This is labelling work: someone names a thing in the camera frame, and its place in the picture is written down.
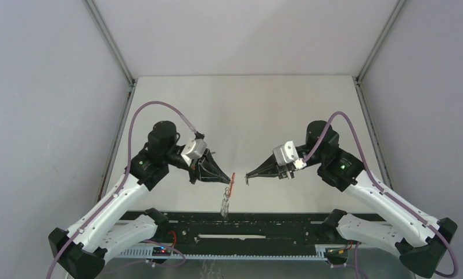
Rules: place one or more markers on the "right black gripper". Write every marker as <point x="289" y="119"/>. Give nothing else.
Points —
<point x="267" y="169"/>

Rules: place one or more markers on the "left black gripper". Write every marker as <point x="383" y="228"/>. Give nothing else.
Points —
<point x="206" y="170"/>

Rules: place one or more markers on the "red handled keyring holder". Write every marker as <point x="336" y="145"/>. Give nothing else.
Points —
<point x="224" y="212"/>

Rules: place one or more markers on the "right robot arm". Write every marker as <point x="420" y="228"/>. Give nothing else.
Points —
<point x="416" y="238"/>

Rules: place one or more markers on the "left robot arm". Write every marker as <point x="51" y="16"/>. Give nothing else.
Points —
<point x="86" y="246"/>

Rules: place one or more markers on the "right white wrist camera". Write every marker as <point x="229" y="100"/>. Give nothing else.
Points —
<point x="286" y="154"/>

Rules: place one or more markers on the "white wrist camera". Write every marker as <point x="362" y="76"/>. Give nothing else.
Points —
<point x="194" y="149"/>
<point x="286" y="154"/>

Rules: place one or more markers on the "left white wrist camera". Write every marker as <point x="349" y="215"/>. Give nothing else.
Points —
<point x="194" y="149"/>

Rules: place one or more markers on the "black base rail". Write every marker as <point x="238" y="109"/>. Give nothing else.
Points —
<point x="248" y="234"/>

